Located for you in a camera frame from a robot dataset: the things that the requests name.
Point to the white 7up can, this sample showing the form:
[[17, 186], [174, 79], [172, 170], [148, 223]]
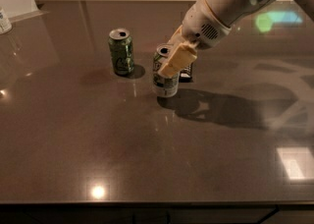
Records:
[[161, 86]]

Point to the green soda can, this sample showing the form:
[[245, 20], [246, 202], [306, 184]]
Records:
[[120, 44]]

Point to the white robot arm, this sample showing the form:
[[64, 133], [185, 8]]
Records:
[[229, 12]]

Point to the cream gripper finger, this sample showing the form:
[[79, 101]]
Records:
[[180, 57], [176, 37]]

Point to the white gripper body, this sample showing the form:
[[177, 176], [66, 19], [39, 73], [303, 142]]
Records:
[[200, 25]]

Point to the white bottle at left edge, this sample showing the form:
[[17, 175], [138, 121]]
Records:
[[5, 24]]

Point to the black snack bar wrapper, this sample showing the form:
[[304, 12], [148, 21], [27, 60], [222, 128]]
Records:
[[186, 74]]

